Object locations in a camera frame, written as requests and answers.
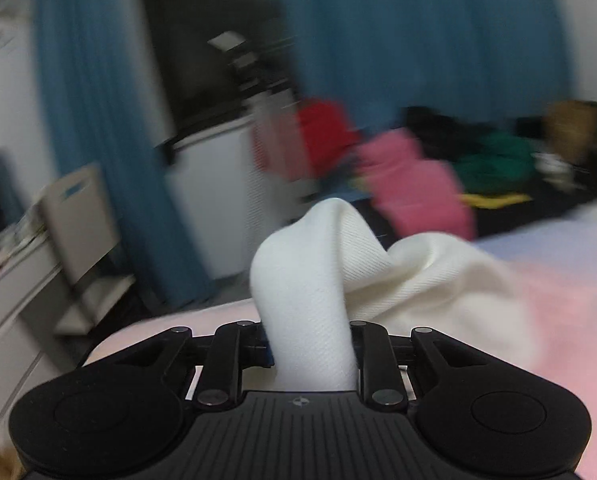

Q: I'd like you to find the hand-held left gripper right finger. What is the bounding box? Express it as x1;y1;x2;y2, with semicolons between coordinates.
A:
349;320;484;407

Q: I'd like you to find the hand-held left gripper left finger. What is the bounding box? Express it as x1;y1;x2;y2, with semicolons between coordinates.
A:
109;321;278;406

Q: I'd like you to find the white garment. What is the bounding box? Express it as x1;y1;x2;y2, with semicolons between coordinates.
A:
250;198;538;392

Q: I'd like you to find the white cabinet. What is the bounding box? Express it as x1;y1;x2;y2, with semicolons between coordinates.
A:
164;115;309;281

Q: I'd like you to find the pink garment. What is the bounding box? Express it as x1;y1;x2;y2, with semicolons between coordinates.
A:
355;129;477;241

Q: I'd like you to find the yellow garment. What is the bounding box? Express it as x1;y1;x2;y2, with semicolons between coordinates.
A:
459;191;533;209

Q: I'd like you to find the beige chair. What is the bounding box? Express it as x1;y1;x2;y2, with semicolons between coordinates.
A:
37;162;136;336

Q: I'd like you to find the red garment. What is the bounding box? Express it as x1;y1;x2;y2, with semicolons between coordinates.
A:
252;99;363;181

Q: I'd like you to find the green garment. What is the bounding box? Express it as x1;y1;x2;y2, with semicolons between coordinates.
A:
451;131;538;196

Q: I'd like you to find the white desk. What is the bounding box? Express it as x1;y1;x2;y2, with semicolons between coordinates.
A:
0;230;74;431

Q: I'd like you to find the blue curtain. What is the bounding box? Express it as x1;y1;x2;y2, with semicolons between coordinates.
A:
27;0;218;311
278;0;577;133

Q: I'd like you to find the brown plush toy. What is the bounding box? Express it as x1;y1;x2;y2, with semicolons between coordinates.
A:
543;100;597;161

